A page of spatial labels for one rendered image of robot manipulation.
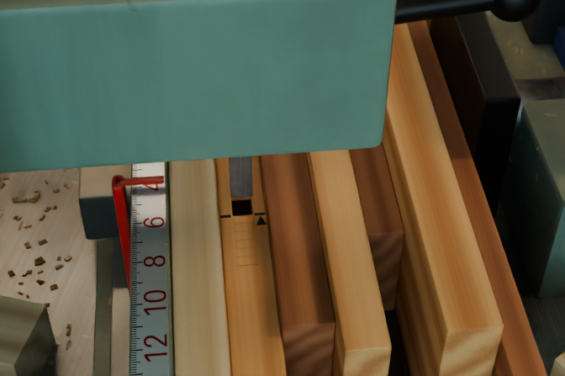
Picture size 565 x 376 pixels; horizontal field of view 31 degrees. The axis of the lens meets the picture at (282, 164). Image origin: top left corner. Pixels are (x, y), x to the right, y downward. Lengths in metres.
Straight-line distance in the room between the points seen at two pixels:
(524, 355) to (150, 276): 0.14
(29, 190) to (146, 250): 0.26
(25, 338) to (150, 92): 0.22
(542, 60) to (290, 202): 0.14
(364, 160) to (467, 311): 0.10
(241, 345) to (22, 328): 0.18
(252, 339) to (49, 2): 0.15
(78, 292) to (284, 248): 0.21
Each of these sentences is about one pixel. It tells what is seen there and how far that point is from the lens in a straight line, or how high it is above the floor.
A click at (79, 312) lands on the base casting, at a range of 0.57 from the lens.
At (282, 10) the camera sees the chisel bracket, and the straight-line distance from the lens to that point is 0.32.
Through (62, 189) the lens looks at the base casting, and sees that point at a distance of 0.64.
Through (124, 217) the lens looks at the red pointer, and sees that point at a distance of 0.42.
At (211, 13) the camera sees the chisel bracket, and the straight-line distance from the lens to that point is 0.31.
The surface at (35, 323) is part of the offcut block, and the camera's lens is 0.53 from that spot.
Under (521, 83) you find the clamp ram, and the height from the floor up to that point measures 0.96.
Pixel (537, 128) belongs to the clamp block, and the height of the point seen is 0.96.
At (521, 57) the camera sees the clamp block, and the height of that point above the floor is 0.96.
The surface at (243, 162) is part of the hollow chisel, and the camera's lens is 0.40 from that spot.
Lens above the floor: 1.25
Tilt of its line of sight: 44 degrees down
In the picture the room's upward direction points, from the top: straight up
